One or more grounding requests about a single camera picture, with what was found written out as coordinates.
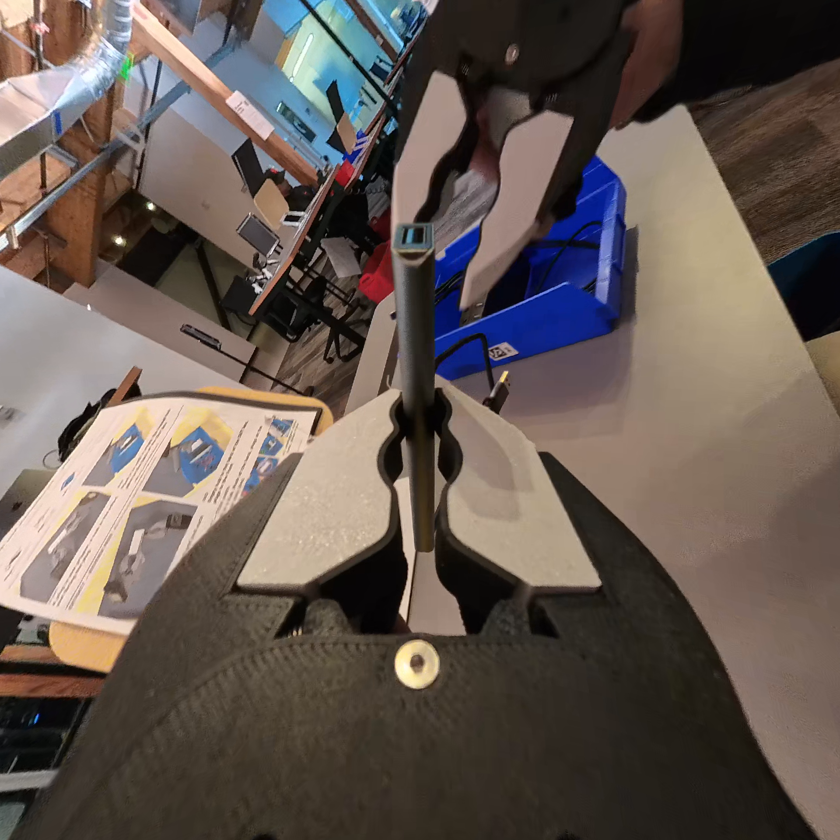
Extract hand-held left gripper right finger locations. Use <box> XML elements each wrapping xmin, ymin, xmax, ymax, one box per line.
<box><xmin>432</xmin><ymin>386</ymin><xmax>603</xmax><ymax>589</ymax></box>

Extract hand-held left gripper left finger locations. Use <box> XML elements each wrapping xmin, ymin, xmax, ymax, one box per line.
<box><xmin>235</xmin><ymin>387</ymin><xmax>406</xmax><ymax>589</ymax></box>

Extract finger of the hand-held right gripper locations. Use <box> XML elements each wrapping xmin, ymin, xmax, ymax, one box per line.
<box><xmin>458</xmin><ymin>108</ymin><xmax>580</xmax><ymax>311</ymax></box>
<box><xmin>392</xmin><ymin>70</ymin><xmax>479</xmax><ymax>229</ymax></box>

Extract blue plastic bin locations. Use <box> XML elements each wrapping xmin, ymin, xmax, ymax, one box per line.
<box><xmin>433</xmin><ymin>155</ymin><xmax>629</xmax><ymax>383</ymax></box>

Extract dark grey usb hub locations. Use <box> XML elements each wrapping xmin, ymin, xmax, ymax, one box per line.
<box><xmin>391</xmin><ymin>222</ymin><xmax>439</xmax><ymax>553</ymax></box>

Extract person's right forearm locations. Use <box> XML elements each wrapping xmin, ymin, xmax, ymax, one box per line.
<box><xmin>646</xmin><ymin>0</ymin><xmax>840</xmax><ymax>126</ymax></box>

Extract person's right hand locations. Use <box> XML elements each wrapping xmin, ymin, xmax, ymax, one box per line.
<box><xmin>612</xmin><ymin>0</ymin><xmax>685</xmax><ymax>130</ymax></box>

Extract red plastic bin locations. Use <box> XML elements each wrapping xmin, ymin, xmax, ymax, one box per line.
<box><xmin>357</xmin><ymin>239</ymin><xmax>396</xmax><ymax>304</ymax></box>

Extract beige chair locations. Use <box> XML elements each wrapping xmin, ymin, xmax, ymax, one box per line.
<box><xmin>255</xmin><ymin>178</ymin><xmax>290</xmax><ymax>231</ymax></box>

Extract long wooden desk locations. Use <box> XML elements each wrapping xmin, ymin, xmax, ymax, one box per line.
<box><xmin>249</xmin><ymin>33</ymin><xmax>421</xmax><ymax>316</ymax></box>

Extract printed instruction sheet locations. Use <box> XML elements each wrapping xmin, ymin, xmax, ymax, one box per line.
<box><xmin>0</xmin><ymin>392</ymin><xmax>320</xmax><ymax>635</ymax></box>

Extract black monitor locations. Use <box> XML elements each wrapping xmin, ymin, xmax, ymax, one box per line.
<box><xmin>231</xmin><ymin>138</ymin><xmax>263</xmax><ymax>198</ymax></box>

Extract black office chair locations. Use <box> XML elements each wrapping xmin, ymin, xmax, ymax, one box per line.
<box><xmin>262</xmin><ymin>272</ymin><xmax>368</xmax><ymax>363</ymax></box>

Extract small tilted monitor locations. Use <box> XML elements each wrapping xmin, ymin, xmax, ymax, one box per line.
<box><xmin>236</xmin><ymin>213</ymin><xmax>280</xmax><ymax>257</ymax></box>

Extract wooden ceiling beam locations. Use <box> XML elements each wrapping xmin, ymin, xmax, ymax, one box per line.
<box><xmin>131</xmin><ymin>0</ymin><xmax>322</xmax><ymax>188</ymax></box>

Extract yellow wooden stool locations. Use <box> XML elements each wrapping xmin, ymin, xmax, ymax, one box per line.
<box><xmin>49</xmin><ymin>386</ymin><xmax>333</xmax><ymax>673</ymax></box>

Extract beige cloth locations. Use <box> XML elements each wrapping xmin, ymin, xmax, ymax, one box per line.
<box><xmin>806</xmin><ymin>333</ymin><xmax>840</xmax><ymax>413</ymax></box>

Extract blue strap bag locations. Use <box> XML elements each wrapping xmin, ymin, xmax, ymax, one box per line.
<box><xmin>766</xmin><ymin>233</ymin><xmax>840</xmax><ymax>342</ymax></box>

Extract silver air duct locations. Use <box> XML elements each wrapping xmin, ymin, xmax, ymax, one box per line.
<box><xmin>0</xmin><ymin>0</ymin><xmax>142</xmax><ymax>178</ymax></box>

